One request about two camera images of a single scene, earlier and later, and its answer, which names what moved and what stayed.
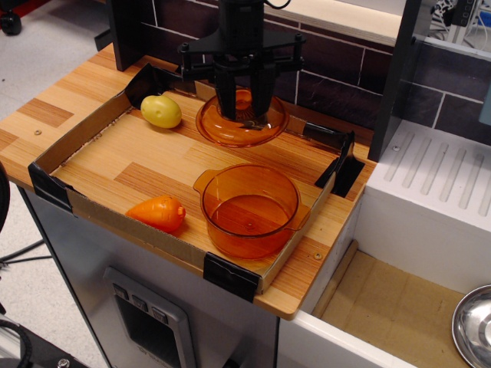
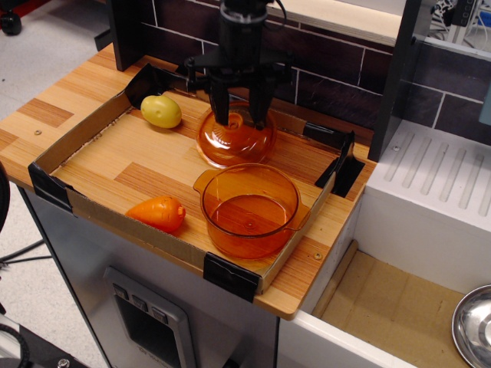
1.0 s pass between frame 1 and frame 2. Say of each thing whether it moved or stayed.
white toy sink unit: stayed
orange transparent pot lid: moved
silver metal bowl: stayed
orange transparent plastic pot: stayed
